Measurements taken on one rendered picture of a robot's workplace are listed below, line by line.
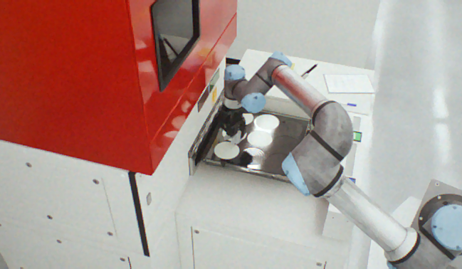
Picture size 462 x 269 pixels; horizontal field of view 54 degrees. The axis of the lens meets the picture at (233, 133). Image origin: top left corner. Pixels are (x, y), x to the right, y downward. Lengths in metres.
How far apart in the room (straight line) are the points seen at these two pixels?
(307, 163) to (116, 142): 0.50
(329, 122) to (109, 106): 0.57
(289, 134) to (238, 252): 0.52
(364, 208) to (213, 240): 0.66
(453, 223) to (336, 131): 0.41
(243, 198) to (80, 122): 0.74
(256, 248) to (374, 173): 1.56
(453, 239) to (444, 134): 2.27
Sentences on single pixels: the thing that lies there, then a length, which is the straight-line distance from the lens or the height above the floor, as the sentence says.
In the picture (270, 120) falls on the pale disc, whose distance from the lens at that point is 1.94.
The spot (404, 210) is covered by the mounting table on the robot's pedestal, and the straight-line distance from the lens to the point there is 1.82.
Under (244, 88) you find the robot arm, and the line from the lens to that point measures 1.53.
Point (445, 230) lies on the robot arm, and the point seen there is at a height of 1.15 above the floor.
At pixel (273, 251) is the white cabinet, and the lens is 1.70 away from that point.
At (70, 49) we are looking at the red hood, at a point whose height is 1.60.
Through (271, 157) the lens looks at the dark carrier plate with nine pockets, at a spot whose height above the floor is 0.90.
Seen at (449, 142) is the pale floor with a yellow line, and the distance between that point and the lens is 3.54.
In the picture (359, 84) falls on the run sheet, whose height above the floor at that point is 0.97.
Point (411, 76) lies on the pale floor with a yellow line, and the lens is 4.12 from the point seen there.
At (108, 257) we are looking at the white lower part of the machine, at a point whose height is 0.74.
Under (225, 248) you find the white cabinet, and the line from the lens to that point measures 1.77.
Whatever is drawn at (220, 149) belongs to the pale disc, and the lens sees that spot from 1.80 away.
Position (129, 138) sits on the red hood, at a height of 1.35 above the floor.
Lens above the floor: 2.14
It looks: 41 degrees down
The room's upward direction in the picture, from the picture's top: 1 degrees clockwise
